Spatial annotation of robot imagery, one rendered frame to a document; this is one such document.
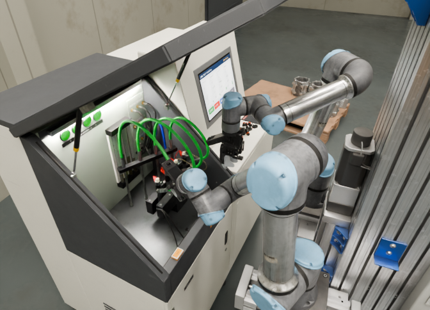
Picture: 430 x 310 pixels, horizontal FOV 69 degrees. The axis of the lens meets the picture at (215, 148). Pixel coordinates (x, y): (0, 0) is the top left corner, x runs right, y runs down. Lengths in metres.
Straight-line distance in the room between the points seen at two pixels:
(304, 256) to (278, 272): 0.16
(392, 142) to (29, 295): 2.41
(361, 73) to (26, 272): 2.51
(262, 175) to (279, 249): 0.23
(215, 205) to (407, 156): 0.56
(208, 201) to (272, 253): 0.28
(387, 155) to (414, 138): 0.08
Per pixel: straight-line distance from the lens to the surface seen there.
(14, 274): 2.85
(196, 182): 0.99
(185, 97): 1.64
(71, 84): 1.54
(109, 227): 1.29
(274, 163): 0.67
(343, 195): 1.16
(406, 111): 0.90
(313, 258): 1.05
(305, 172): 0.71
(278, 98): 4.38
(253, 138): 2.00
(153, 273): 1.34
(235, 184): 1.04
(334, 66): 1.37
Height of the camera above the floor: 2.09
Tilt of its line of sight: 36 degrees down
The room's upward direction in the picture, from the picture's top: 1 degrees clockwise
